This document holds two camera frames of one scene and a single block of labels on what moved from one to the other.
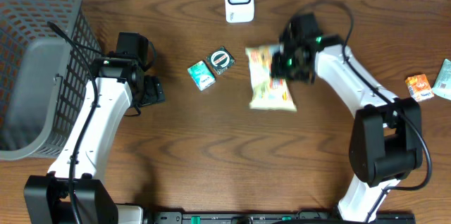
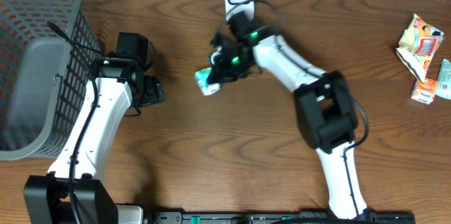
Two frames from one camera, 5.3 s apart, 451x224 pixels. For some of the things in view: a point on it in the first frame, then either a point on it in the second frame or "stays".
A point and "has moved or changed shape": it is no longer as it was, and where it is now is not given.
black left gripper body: x=151 y=91 stays
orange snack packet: x=419 y=87 has moved or changed shape
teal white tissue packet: x=201 y=75 has moved or changed shape
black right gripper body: x=285 y=67 -> x=227 y=65
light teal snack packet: x=442 y=86 stays
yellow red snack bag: x=268 y=92 -> x=418 y=44
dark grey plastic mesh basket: x=43 y=78 stays
